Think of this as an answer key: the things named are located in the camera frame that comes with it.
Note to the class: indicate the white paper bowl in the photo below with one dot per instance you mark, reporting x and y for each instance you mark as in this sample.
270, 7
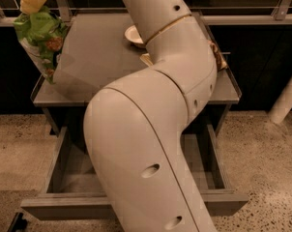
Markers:
133, 37

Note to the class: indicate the black object on floor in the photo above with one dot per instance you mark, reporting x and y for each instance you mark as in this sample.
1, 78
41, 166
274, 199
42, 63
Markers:
18, 223

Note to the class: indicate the metal railing frame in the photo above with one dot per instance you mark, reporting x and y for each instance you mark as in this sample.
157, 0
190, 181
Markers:
215, 12

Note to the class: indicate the grey cabinet counter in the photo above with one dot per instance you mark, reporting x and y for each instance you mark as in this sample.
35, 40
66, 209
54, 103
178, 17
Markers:
96, 55

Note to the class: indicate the brown yellow snack bag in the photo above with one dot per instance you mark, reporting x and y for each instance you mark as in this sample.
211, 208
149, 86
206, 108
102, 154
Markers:
220, 61

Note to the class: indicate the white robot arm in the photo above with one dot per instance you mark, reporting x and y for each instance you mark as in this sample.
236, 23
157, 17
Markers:
133, 126

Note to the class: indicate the grey open top drawer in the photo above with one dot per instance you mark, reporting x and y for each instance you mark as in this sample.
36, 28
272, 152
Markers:
72, 189

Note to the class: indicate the green rice chip bag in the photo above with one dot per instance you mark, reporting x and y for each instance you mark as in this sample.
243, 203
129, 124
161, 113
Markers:
42, 36

